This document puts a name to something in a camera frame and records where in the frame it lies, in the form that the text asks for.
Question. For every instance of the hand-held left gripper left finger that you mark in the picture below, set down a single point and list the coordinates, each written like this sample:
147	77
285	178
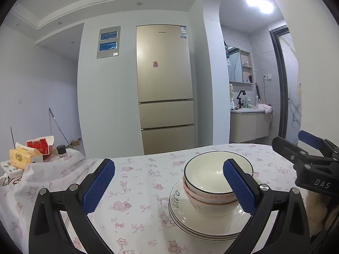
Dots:
98	187

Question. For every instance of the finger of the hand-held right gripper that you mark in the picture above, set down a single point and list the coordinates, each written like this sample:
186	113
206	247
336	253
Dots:
309	139
288	148

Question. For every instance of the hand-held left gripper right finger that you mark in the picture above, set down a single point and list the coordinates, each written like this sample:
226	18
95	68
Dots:
241	190

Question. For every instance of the plain white bowl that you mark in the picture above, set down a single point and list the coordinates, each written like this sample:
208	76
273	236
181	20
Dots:
212	210

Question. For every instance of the white bowl black rim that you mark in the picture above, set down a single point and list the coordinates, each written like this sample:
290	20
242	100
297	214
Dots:
204	172

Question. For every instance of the white cartoon print plate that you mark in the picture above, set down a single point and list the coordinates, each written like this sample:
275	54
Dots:
201	236

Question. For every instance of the white plate black rim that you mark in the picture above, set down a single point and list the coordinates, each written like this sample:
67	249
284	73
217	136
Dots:
201	239

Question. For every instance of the white lettered plate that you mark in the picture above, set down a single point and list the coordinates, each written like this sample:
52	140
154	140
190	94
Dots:
185	222

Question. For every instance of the pink floral printed tablecloth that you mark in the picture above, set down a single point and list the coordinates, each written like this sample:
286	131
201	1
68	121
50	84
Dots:
137	180

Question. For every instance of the pink cloth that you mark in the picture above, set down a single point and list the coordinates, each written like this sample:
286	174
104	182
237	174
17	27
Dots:
264	108

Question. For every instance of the beige vanity cabinet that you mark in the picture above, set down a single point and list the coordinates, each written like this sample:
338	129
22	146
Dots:
246	127

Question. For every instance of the small brown box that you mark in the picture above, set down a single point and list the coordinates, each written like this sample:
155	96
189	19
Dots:
76	142

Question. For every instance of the black capped bottle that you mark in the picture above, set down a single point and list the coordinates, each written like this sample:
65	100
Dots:
61	150

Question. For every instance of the black framed glass door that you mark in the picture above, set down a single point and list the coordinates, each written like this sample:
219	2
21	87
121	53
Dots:
291	84

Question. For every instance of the group of toiletry bottles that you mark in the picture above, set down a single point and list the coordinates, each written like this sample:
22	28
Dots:
250	103

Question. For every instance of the black faucet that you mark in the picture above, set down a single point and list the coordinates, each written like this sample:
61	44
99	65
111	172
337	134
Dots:
240	98

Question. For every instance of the red cardboard box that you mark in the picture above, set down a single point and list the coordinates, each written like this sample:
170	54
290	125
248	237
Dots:
39	145

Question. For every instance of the metal pole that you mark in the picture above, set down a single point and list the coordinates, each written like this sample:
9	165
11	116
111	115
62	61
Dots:
57	124

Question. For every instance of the cream plush toy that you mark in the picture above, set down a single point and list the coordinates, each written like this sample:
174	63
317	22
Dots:
231	91

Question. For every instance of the yellow tissue pack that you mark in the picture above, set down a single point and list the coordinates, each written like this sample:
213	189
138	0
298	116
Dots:
21	158

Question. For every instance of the white patterned box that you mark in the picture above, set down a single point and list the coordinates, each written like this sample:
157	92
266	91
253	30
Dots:
10	170

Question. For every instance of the mirror cabinet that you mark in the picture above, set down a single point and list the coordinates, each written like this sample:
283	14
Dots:
235	66

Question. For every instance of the beige three-door fridge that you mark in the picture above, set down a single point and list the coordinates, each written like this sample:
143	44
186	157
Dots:
164	84

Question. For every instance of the ceiling light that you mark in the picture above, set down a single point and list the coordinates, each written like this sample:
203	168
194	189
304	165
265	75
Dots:
259	1

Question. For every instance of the bathroom wall socket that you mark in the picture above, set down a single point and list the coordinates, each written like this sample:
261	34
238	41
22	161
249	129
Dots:
267	76

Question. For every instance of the grey electrical wall panel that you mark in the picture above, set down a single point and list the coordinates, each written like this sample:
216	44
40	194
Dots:
108	42

